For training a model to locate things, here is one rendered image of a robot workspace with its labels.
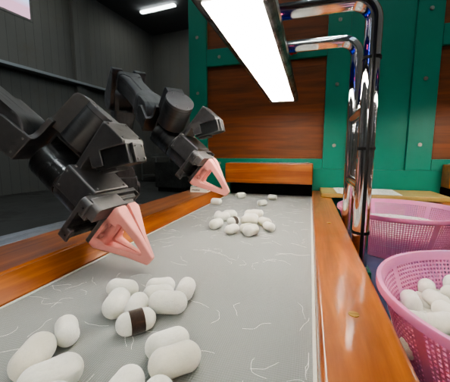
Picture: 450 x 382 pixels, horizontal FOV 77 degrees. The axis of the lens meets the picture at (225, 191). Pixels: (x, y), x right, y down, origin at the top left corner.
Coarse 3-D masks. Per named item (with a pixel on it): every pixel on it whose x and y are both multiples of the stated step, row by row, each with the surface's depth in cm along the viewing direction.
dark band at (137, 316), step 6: (132, 312) 24; (138, 312) 24; (132, 318) 23; (138, 318) 23; (144, 318) 24; (132, 324) 23; (138, 324) 23; (144, 324) 24; (132, 330) 23; (138, 330) 23; (144, 330) 24
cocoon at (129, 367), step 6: (126, 366) 18; (132, 366) 18; (138, 366) 18; (120, 372) 17; (126, 372) 17; (132, 372) 17; (138, 372) 18; (114, 378) 17; (120, 378) 17; (126, 378) 17; (132, 378) 17; (138, 378) 17; (144, 378) 18
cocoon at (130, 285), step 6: (114, 282) 30; (120, 282) 30; (126, 282) 29; (132, 282) 30; (108, 288) 29; (114, 288) 29; (126, 288) 29; (132, 288) 29; (138, 288) 30; (108, 294) 29; (132, 294) 29
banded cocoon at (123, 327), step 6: (126, 312) 24; (144, 312) 24; (150, 312) 24; (120, 318) 23; (126, 318) 23; (150, 318) 24; (120, 324) 23; (126, 324) 23; (150, 324) 24; (120, 330) 23; (126, 330) 23; (126, 336) 23
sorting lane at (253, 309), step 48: (192, 240) 50; (240, 240) 50; (288, 240) 50; (48, 288) 32; (96, 288) 32; (144, 288) 32; (240, 288) 32; (288, 288) 32; (0, 336) 24; (96, 336) 24; (144, 336) 24; (192, 336) 24; (240, 336) 24; (288, 336) 24
